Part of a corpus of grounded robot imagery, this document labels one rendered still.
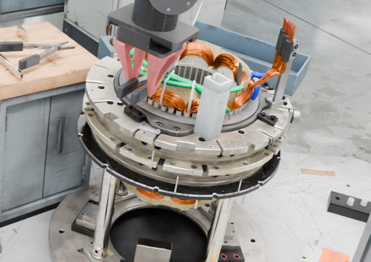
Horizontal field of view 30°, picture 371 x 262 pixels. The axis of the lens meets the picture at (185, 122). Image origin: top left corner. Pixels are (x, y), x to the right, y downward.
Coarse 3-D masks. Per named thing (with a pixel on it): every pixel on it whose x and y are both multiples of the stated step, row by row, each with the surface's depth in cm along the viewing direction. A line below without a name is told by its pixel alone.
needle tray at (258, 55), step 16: (208, 32) 142; (224, 32) 141; (224, 48) 143; (240, 48) 141; (256, 48) 140; (272, 48) 139; (256, 64) 130; (272, 64) 140; (304, 64) 133; (272, 80) 130; (288, 80) 129
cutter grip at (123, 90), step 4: (132, 80) 90; (136, 80) 91; (124, 84) 89; (128, 84) 89; (132, 84) 90; (136, 84) 91; (120, 88) 88; (124, 88) 88; (128, 88) 89; (132, 88) 91; (136, 88) 92; (120, 92) 88; (124, 92) 89; (128, 92) 90; (116, 96) 89; (120, 96) 89; (124, 96) 89
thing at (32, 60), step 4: (28, 56) 109; (32, 56) 109; (36, 56) 110; (20, 60) 108; (24, 60) 108; (28, 60) 108; (32, 60) 109; (36, 60) 110; (20, 64) 108; (24, 64) 108; (28, 64) 109; (32, 64) 110; (36, 64) 111; (20, 68) 108; (24, 68) 108
